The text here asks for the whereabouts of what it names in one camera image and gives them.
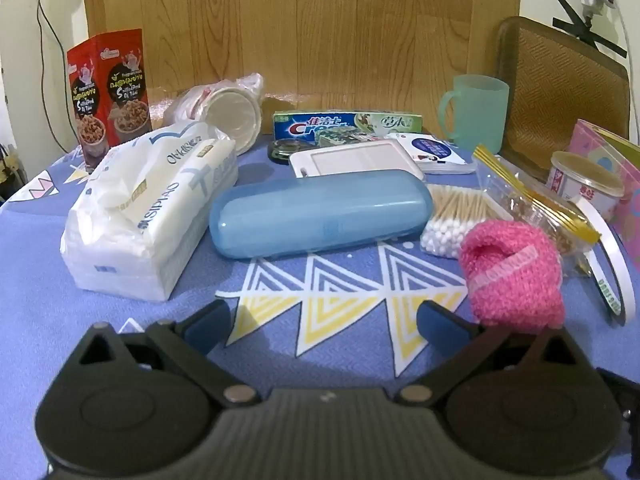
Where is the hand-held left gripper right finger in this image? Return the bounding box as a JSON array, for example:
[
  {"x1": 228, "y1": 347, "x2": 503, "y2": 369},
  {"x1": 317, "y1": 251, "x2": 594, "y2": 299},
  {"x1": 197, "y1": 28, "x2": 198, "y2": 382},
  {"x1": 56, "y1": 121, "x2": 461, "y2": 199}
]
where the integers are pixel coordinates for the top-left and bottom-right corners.
[{"x1": 400, "y1": 301, "x2": 585, "y2": 407}]

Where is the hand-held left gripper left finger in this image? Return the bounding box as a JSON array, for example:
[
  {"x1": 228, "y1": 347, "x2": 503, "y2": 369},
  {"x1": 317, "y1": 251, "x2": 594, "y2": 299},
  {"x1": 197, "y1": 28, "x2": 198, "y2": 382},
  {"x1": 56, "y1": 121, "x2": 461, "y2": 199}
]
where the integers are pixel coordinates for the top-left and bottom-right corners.
[{"x1": 75, "y1": 300, "x2": 261, "y2": 408}]

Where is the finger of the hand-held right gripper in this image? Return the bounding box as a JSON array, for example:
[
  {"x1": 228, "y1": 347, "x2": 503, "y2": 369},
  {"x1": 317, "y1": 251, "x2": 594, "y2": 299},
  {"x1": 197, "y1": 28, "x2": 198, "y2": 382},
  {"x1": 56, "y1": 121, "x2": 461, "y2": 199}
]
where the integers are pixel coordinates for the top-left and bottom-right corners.
[{"x1": 597, "y1": 367, "x2": 640, "y2": 461}]

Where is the pink fuzzy sock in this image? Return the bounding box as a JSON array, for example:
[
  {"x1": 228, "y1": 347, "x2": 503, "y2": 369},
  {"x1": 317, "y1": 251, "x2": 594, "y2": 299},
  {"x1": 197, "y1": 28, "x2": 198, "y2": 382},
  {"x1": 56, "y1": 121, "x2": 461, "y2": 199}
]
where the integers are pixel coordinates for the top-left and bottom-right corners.
[{"x1": 459, "y1": 219, "x2": 567, "y2": 334}]

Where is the white tissue pack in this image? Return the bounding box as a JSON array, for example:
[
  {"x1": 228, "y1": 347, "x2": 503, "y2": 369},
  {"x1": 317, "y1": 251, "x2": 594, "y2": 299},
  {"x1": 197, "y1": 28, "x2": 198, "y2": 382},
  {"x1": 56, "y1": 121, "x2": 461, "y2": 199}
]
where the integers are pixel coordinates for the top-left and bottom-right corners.
[{"x1": 60, "y1": 121, "x2": 239, "y2": 303}]

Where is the bag of cotton swabs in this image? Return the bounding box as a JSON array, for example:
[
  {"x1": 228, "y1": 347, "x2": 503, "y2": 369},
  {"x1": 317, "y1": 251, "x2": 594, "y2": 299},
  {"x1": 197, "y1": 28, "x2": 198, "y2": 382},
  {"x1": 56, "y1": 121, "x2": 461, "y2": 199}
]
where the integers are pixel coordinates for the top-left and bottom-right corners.
[{"x1": 420, "y1": 182, "x2": 516, "y2": 260}]

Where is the white tape roll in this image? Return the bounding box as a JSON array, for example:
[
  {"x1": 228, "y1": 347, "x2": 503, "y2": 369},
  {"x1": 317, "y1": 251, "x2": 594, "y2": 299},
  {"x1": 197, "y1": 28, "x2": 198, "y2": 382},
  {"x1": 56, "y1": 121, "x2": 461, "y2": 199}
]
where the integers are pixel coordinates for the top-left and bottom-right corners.
[{"x1": 570, "y1": 197, "x2": 637, "y2": 329}]

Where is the blue plastic case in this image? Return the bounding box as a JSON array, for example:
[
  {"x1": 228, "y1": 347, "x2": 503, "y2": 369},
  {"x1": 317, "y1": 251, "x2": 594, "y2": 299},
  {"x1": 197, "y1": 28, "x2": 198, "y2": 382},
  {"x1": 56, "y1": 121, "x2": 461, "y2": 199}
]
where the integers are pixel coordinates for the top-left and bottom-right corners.
[{"x1": 208, "y1": 169, "x2": 434, "y2": 261}]

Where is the zip bag of snacks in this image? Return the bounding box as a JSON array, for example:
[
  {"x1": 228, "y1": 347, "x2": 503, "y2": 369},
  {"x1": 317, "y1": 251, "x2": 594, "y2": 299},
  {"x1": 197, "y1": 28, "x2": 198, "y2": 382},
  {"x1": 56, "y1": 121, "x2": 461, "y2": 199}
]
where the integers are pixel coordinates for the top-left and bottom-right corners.
[{"x1": 472, "y1": 144, "x2": 602, "y2": 277}]

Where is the white and blue wipes pack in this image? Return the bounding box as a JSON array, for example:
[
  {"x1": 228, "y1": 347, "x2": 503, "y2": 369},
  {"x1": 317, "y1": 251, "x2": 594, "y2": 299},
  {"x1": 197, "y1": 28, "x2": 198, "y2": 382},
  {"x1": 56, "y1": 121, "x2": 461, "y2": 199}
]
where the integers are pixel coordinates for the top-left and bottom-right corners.
[{"x1": 401, "y1": 132, "x2": 477, "y2": 175}]

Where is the dark round tin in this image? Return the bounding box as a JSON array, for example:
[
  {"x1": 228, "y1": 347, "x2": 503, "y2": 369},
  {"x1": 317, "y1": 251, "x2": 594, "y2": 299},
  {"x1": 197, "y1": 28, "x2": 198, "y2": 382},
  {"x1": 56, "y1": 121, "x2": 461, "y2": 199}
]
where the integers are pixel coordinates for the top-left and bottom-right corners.
[{"x1": 267, "y1": 139, "x2": 307, "y2": 165}]

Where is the white plastic tray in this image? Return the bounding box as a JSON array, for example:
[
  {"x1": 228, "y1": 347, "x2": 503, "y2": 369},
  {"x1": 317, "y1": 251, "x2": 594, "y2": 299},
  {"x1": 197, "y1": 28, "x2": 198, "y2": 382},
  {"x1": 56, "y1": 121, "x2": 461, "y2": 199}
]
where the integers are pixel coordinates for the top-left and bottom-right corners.
[{"x1": 289, "y1": 138, "x2": 426, "y2": 181}]

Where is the green printed packet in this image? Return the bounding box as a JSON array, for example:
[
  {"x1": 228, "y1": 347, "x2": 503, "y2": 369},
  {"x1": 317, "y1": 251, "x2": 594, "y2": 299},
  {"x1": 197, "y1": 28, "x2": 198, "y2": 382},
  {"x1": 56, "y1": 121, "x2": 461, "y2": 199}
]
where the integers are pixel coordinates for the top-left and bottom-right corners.
[{"x1": 314, "y1": 127, "x2": 387, "y2": 147}]

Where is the bagged paper cup stack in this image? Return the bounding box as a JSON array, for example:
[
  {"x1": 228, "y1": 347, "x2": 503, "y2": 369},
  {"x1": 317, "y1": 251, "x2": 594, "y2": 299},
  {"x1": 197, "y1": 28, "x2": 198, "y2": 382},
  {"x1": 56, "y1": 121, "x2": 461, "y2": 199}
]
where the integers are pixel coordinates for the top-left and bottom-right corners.
[{"x1": 164, "y1": 73, "x2": 265, "y2": 157}]

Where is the green plastic cup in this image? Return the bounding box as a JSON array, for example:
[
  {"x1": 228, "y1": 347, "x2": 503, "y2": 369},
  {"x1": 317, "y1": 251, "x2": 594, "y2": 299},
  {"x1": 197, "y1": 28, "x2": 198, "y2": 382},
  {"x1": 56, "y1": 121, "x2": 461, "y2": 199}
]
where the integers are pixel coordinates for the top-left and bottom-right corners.
[{"x1": 437, "y1": 74, "x2": 510, "y2": 155}]

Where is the toothpaste box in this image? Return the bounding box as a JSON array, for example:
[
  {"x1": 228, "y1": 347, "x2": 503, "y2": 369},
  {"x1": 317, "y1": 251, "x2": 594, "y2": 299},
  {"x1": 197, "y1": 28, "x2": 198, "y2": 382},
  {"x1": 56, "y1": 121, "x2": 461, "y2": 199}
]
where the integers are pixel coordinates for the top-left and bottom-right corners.
[{"x1": 273, "y1": 111, "x2": 426, "y2": 142}]

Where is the pink box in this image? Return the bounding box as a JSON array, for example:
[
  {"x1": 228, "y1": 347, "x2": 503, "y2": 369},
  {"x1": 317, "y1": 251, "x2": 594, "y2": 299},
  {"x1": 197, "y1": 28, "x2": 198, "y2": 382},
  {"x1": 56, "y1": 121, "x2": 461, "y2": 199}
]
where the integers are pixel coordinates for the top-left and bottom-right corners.
[{"x1": 570, "y1": 118, "x2": 640, "y2": 257}]

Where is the red snack box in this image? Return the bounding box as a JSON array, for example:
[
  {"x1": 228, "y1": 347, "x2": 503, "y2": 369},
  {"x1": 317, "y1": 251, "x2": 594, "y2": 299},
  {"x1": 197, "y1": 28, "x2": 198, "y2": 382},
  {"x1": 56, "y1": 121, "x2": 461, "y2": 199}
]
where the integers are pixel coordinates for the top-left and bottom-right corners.
[{"x1": 66, "y1": 28, "x2": 153, "y2": 173}]

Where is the dark clutter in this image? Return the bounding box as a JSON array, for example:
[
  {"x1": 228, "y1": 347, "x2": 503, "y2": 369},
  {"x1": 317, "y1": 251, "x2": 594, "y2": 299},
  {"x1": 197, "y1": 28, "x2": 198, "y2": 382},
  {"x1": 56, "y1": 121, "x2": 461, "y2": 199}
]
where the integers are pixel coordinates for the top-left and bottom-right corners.
[{"x1": 0, "y1": 144, "x2": 22, "y2": 198}]

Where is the rattan chair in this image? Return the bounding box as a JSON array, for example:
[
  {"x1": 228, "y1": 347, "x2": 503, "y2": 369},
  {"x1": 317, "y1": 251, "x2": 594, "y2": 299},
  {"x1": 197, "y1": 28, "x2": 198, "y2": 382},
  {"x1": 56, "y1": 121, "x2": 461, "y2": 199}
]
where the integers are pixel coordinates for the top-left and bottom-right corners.
[{"x1": 494, "y1": 15, "x2": 632, "y2": 187}]

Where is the wooden board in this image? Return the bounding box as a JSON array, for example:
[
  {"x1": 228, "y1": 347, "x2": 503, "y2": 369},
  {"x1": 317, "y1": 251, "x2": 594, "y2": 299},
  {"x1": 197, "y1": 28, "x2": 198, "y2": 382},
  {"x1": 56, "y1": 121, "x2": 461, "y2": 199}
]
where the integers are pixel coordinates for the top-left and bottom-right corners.
[{"x1": 80, "y1": 0, "x2": 524, "y2": 137}]

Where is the black tape cross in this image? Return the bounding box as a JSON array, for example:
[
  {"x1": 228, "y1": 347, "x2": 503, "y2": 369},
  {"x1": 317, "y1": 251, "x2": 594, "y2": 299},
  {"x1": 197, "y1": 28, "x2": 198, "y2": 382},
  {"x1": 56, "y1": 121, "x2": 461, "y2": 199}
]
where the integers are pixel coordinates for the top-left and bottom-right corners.
[{"x1": 552, "y1": 0, "x2": 629, "y2": 59}]

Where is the black cable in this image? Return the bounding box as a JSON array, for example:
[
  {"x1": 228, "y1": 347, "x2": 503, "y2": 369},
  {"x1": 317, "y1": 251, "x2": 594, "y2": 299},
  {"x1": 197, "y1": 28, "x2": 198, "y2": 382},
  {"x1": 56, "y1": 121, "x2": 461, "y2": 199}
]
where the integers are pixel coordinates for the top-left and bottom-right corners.
[{"x1": 29, "y1": 0, "x2": 68, "y2": 153}]

